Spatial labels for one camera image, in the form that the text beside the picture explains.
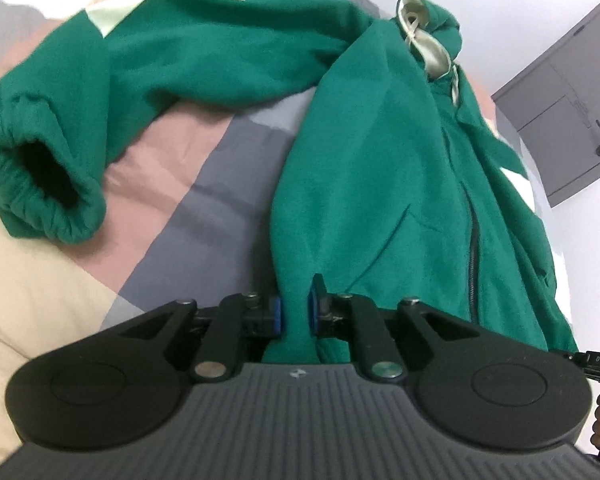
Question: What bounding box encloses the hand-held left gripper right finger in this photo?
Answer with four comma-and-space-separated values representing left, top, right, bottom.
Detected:
305, 274, 487, 384

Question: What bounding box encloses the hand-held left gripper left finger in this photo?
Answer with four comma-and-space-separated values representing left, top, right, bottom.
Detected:
117, 292, 284, 384

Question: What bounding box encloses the green hoodie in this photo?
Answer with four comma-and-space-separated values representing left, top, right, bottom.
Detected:
0, 0, 581, 365

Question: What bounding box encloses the patchwork bed quilt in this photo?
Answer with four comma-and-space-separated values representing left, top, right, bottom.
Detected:
0, 0, 571, 458

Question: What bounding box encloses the grey door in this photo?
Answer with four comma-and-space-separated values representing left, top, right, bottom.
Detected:
490, 0, 600, 209

